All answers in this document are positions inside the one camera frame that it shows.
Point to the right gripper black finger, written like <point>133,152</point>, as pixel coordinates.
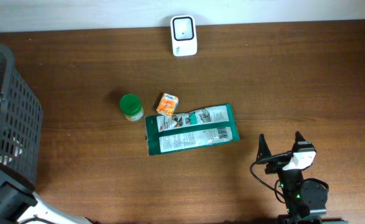
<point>263,153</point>
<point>300,142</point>

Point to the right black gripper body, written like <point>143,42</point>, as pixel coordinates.
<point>287,178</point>

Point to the green white wipes packet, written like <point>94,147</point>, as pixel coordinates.
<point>205,127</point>

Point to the orange small tissue pack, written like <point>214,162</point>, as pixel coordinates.
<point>167,105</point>

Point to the green lid small jar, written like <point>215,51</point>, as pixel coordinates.
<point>131,107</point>

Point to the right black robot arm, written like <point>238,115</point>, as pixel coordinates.
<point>305,199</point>

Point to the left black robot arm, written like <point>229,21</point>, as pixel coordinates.
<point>19,202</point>

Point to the white barcode scanner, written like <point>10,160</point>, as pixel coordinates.
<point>183,35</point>

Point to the grey plastic mesh basket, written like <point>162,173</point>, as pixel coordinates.
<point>21,116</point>

